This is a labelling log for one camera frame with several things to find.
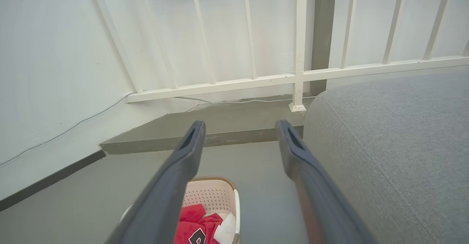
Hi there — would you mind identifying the thin light grey cable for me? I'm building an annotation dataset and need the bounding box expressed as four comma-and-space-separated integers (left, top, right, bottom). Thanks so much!
0, 92, 316, 166

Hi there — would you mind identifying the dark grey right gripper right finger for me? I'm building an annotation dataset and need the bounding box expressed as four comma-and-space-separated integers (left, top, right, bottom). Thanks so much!
275, 119, 378, 244

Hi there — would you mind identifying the black wall baseboard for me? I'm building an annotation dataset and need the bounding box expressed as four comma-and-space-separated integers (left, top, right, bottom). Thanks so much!
0, 149, 106, 212

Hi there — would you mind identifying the white cloth garment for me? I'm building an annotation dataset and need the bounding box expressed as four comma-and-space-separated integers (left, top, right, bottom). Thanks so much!
213, 212, 237, 244

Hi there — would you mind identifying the raised concrete floor step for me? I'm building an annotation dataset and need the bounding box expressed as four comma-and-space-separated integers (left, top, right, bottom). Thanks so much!
99, 97, 316, 155

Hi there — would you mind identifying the white perforated plastic laundry basket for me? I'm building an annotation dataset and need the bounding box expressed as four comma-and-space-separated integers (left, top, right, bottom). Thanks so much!
120, 177, 241, 244

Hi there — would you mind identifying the white metal railing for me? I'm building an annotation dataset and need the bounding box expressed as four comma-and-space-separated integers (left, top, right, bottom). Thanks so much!
87, 0, 469, 113

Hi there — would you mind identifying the grey fabric sofa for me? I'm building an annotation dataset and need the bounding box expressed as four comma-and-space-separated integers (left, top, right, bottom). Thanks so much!
303, 69, 469, 244

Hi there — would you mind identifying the red basketball jersey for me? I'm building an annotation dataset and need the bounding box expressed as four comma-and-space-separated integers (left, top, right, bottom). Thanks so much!
174, 204, 224, 244

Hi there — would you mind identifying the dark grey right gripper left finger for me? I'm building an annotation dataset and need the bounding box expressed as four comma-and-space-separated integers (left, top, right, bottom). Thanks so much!
106, 120, 206, 244

